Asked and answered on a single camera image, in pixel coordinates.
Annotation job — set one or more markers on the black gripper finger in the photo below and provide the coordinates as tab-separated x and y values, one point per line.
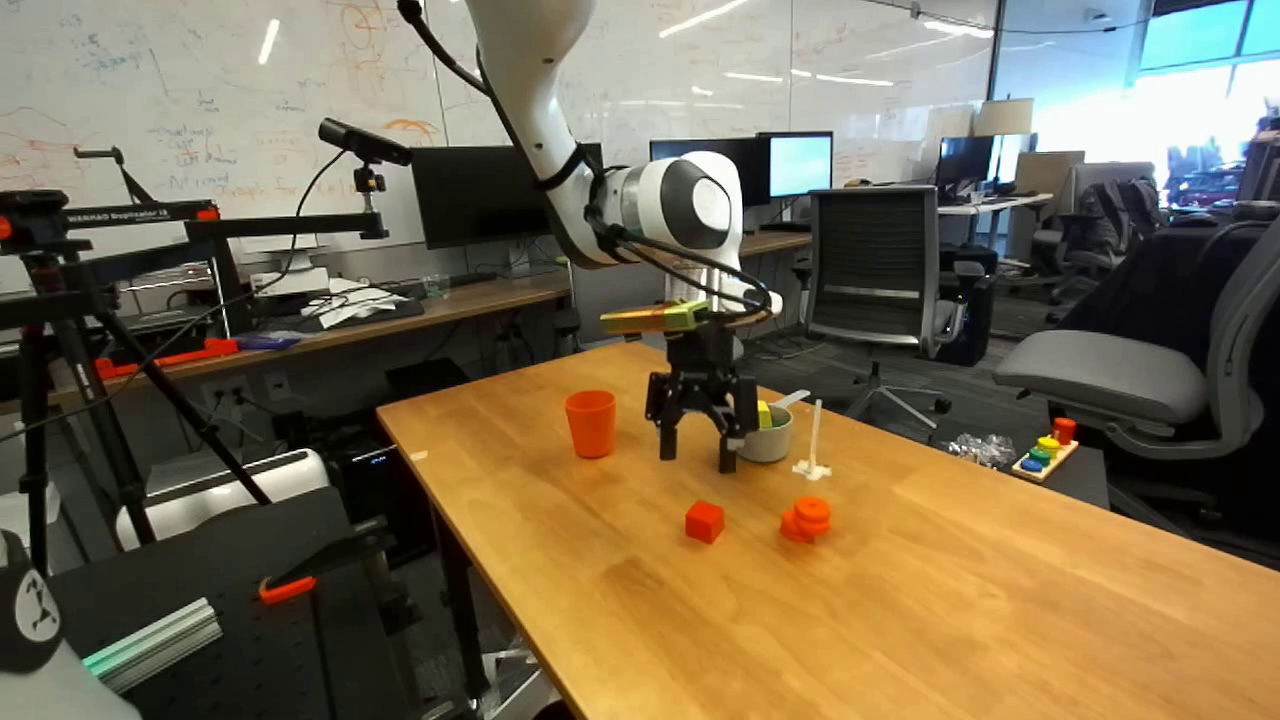
728	440
668	435

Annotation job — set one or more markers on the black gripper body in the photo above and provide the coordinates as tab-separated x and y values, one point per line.
703	376

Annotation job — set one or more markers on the gray cup with handle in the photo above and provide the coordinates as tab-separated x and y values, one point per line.
773	440

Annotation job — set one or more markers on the yellow cube block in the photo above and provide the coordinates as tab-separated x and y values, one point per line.
761	412

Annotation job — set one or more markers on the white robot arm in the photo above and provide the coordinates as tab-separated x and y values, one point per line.
678	215

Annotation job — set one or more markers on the orange plastic cup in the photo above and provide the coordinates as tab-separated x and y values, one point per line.
595	421

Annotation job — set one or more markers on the red cube block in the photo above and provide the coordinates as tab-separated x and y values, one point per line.
706	523

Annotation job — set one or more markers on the orange double disc block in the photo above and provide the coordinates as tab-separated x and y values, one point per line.
807	523

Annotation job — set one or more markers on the dark mesh office chair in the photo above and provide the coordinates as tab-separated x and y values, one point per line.
879	280

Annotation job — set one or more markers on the computer monitor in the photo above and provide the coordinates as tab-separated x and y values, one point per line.
797	161

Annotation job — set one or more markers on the colorful stacking toy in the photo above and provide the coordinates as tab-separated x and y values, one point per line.
1048	451

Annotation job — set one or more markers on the gray office chair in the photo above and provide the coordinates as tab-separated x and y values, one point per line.
1156	400

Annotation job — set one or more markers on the wrist camera with wooden mount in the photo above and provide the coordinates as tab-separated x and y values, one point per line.
655	316

